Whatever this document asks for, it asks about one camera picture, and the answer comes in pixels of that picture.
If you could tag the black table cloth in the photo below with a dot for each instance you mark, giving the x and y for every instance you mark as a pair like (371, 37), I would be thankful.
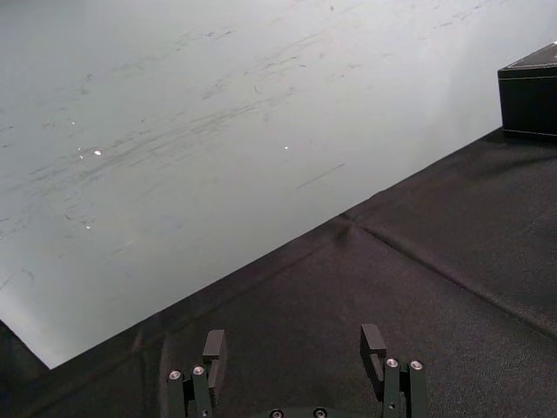
(348, 283)

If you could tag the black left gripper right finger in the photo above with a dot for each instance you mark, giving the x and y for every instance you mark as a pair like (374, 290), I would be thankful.
(391, 383)

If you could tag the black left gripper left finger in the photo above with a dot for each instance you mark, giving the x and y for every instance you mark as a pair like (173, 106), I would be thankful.
(204, 383)

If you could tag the black box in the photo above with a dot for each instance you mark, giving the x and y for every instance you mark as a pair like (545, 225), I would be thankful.
(530, 93)

